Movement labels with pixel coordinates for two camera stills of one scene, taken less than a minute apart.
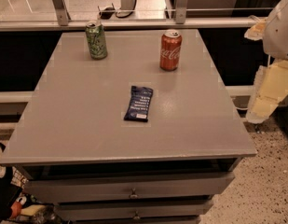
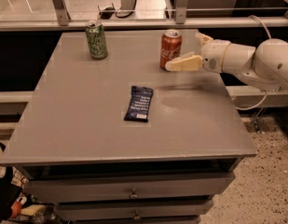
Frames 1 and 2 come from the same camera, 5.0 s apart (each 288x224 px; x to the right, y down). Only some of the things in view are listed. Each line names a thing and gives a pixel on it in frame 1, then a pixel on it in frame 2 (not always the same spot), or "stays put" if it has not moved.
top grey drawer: [115, 187] stays put
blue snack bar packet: [138, 105] stays put
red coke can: [171, 43] stays put
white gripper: [280, 32] to [212, 56]
